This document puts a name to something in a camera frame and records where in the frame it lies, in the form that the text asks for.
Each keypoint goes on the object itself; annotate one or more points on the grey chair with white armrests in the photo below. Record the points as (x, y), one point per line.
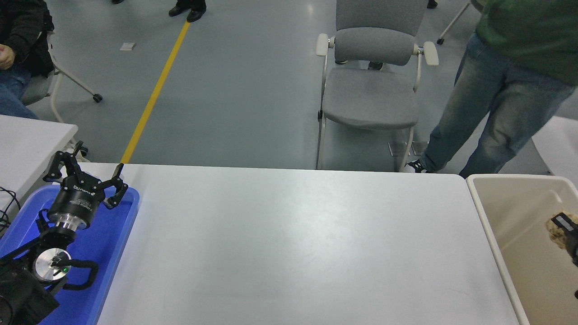
(370, 95)

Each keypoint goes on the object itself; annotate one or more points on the large pale plastic bin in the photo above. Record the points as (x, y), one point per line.
(519, 216)

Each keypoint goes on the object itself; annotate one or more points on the person's hand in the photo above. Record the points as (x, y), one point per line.
(6, 56)

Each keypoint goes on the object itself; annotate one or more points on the metal floor socket plate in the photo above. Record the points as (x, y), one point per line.
(419, 147)
(397, 148)

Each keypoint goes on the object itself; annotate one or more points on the blue plastic tray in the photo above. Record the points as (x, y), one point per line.
(104, 243)

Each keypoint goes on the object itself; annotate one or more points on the white side table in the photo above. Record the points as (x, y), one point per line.
(27, 144)

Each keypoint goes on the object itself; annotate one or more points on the grey wheeled chair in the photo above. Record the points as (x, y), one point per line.
(440, 41)
(36, 90)

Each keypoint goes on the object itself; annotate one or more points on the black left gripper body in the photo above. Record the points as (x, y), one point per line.
(76, 198)

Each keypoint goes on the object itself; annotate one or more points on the person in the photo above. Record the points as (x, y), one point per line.
(22, 27)
(375, 66)
(194, 13)
(505, 99)

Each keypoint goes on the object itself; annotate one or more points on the tan paper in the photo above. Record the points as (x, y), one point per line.
(554, 234)

